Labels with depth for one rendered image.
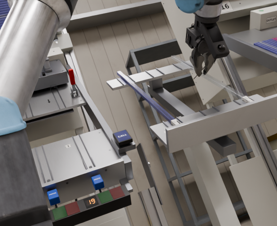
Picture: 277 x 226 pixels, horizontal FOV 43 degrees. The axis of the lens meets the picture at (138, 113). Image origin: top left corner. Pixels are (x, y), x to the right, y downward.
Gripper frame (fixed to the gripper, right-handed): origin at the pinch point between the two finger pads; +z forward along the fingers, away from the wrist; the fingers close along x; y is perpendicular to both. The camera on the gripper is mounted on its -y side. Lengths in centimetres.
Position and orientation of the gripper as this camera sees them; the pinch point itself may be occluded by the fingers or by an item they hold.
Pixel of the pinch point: (203, 73)
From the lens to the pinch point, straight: 118.6
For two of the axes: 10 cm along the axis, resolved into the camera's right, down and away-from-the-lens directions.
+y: -3.9, -6.1, 6.9
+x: -9.2, 2.6, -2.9
